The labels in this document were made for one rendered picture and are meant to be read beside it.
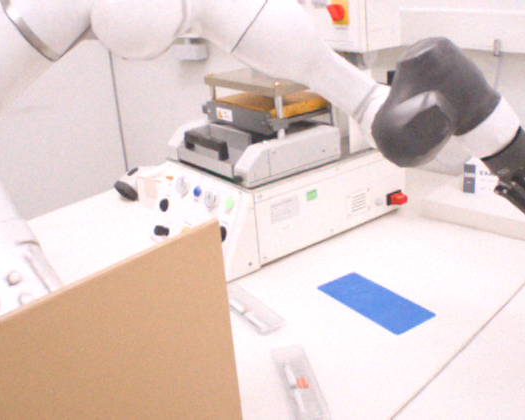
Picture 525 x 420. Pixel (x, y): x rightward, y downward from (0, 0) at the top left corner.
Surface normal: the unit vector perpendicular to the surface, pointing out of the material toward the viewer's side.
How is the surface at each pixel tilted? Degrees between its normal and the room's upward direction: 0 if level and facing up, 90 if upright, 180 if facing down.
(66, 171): 90
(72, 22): 119
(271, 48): 110
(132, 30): 105
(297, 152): 90
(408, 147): 92
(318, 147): 90
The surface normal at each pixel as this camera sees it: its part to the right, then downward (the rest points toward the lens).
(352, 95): 0.07, 0.47
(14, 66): 0.37, 0.62
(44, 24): 0.29, 0.41
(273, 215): 0.60, 0.25
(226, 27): -0.17, 0.53
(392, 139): -0.55, 0.36
